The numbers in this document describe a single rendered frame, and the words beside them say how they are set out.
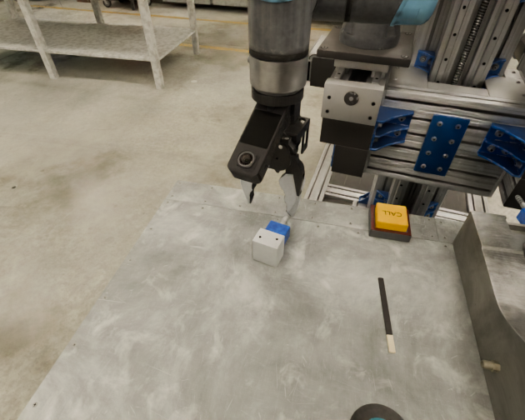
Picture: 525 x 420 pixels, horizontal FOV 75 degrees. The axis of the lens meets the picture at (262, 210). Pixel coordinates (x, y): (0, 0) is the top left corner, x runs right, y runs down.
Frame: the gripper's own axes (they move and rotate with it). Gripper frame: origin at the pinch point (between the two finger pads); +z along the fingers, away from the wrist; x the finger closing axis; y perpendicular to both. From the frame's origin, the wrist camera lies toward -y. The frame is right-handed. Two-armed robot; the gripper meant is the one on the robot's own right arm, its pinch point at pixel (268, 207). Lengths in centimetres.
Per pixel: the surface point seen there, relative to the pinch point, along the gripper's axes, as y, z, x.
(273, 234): 1.0, 7.4, -0.7
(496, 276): 4.9, 4.4, -36.4
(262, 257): -2.0, 11.1, 0.2
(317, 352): -14.0, 13.0, -14.8
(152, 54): 199, 59, 199
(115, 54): 196, 64, 241
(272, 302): -9.1, 12.9, -5.0
